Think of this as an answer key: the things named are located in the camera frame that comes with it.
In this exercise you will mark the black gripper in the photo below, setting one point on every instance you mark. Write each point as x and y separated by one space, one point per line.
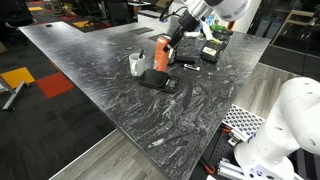
188 22

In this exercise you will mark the orange monster can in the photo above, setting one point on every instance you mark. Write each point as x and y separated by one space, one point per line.
160 58

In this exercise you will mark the black digital scale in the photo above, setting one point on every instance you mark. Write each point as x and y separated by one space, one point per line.
155 78

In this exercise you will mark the black glasses case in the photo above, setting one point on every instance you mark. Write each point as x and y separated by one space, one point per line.
185 60

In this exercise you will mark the white marker pen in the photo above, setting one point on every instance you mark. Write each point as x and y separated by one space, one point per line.
191 67

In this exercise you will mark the black marker in mug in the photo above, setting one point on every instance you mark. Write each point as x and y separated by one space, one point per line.
141 54

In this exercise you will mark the white ceramic mug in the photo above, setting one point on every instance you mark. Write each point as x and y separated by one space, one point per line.
138 66

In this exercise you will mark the black bag with yellow print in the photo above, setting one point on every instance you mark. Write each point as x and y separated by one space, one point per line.
216 48

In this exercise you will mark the green packet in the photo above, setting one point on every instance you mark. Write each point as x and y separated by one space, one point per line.
220 28

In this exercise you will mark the perforated metal plate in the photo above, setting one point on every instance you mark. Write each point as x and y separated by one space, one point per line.
241 120

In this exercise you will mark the wooden framed glass cabinet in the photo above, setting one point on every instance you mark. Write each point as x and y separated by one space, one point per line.
296 33

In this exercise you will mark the small black table grommet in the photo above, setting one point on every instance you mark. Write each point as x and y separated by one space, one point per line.
49 25

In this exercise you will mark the aluminium extrusion bar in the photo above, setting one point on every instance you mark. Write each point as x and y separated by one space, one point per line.
230 171

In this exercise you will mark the grey metal frame leg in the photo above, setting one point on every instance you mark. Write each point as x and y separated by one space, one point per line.
15 95

